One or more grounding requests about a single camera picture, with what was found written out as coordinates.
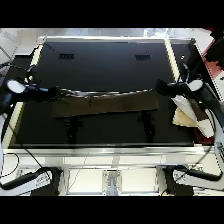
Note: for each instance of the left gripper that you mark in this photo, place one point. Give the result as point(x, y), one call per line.
point(50, 92)

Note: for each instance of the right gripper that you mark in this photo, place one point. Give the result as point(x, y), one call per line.
point(163, 88)

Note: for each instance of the brown garment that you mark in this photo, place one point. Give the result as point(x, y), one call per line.
point(106, 104)

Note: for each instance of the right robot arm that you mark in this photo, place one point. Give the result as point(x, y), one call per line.
point(196, 86)

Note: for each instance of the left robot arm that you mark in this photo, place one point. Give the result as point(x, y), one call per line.
point(15, 86)

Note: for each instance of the beige garment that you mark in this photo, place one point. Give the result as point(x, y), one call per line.
point(184, 117)

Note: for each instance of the white garment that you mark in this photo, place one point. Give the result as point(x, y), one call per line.
point(200, 113)

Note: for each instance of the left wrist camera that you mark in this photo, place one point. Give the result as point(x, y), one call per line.
point(30, 72)

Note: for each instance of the silver frame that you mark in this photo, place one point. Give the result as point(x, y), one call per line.
point(112, 181)

